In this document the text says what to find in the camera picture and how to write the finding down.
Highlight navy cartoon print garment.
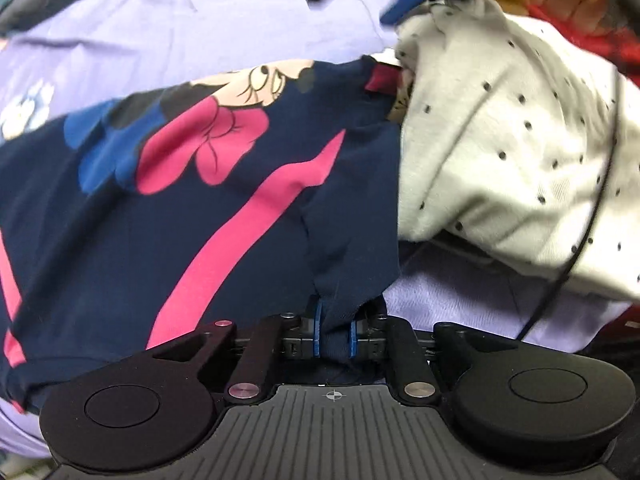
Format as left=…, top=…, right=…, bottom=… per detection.
left=1, top=56, right=400, bottom=413

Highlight white dotted garment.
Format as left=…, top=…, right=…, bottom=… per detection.
left=396, top=0, right=639, bottom=301

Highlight red garment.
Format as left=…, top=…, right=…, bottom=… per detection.
left=528, top=4, right=640, bottom=86

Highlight purple floral bed sheet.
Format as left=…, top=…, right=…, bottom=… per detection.
left=0, top=0, right=622, bottom=461

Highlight thin black cable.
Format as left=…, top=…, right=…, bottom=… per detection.
left=514, top=58, right=624, bottom=344

